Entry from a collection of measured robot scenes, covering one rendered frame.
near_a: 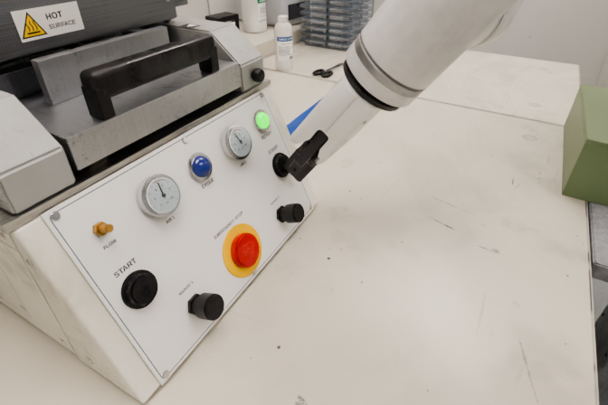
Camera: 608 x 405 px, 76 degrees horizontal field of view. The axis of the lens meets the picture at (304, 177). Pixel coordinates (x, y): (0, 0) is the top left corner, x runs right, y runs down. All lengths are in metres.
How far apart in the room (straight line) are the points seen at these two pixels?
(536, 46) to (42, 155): 2.71
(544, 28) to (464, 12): 2.47
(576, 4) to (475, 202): 2.23
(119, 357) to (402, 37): 0.36
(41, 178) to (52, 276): 0.07
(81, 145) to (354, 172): 0.44
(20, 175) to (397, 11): 0.31
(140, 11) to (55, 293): 0.30
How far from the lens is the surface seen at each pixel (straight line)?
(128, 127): 0.38
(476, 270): 0.53
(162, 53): 0.40
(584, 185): 0.72
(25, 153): 0.35
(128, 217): 0.38
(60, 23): 0.45
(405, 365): 0.43
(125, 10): 0.49
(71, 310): 0.37
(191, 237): 0.42
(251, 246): 0.46
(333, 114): 0.39
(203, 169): 0.42
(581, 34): 2.82
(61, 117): 0.39
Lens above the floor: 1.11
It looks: 33 degrees down
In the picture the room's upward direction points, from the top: straight up
